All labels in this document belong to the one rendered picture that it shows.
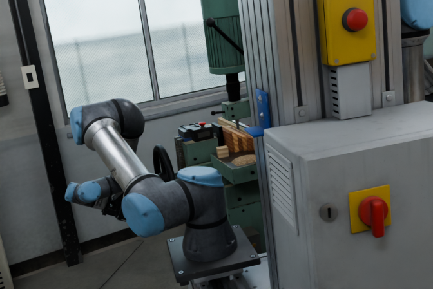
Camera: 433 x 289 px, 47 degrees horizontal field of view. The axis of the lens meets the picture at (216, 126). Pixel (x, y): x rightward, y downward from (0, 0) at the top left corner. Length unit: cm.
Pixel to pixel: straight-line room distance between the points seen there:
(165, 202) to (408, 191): 62
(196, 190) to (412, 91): 58
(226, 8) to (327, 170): 125
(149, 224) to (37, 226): 211
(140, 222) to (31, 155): 198
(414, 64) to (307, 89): 41
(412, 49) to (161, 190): 70
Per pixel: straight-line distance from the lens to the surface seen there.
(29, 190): 320
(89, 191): 183
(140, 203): 122
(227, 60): 193
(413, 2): 123
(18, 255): 333
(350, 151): 76
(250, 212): 194
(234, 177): 175
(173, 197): 124
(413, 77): 128
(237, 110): 201
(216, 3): 192
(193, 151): 192
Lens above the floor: 146
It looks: 14 degrees down
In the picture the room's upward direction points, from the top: 8 degrees counter-clockwise
